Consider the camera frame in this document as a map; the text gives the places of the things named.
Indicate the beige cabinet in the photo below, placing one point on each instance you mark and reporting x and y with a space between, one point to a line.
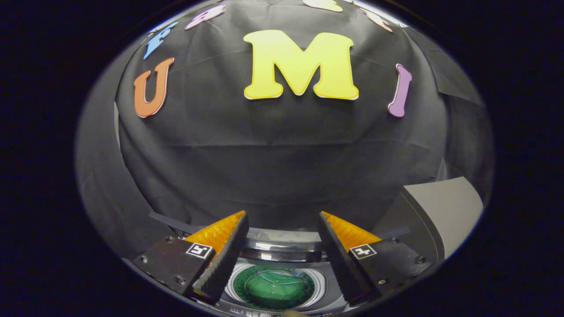
445 211

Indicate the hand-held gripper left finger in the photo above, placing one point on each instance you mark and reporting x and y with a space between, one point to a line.
222 262

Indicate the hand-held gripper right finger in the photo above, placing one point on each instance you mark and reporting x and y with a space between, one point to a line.
339 264

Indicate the grey washing machine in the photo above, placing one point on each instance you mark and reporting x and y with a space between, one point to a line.
282 240

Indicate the green polo shirt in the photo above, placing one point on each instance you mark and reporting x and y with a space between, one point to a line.
277 290

